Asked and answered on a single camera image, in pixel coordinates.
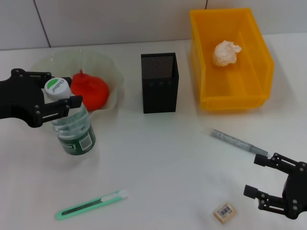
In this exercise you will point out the beige eraser with barcode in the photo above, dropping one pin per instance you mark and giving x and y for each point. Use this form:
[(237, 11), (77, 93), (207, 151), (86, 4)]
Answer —
[(224, 212)]

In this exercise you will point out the yellow plastic storage bin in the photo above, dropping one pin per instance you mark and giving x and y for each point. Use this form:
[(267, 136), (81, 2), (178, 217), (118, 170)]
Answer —
[(230, 95)]

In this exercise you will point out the white paper ball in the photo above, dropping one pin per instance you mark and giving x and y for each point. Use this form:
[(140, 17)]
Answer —
[(225, 54)]

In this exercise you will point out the wavy clear glass fruit plate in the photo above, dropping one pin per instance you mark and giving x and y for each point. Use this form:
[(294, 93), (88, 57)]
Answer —
[(105, 67)]

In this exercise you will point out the mint green utility knife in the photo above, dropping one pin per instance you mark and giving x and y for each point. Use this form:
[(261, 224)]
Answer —
[(91, 203)]

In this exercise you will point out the orange-red toy orange fruit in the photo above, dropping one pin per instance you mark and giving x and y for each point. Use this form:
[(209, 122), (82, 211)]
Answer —
[(93, 91)]

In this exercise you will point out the clear green-label water bottle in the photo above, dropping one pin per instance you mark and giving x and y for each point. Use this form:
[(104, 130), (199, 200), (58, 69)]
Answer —
[(74, 134)]

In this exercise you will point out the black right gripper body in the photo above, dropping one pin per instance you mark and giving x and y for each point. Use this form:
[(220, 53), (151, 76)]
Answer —
[(297, 191)]

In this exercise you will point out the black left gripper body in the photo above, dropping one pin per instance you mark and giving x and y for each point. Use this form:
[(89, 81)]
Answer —
[(21, 98)]

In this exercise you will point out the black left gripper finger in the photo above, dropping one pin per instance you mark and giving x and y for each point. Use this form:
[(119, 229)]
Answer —
[(43, 75), (62, 106)]

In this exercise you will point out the grey glitter pen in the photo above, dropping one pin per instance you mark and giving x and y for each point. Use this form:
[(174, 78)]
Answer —
[(235, 141)]

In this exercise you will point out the black mesh pen holder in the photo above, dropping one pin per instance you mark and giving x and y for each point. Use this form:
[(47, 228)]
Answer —
[(159, 95)]

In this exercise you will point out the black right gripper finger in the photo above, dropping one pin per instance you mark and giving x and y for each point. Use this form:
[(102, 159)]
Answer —
[(280, 161), (268, 200)]

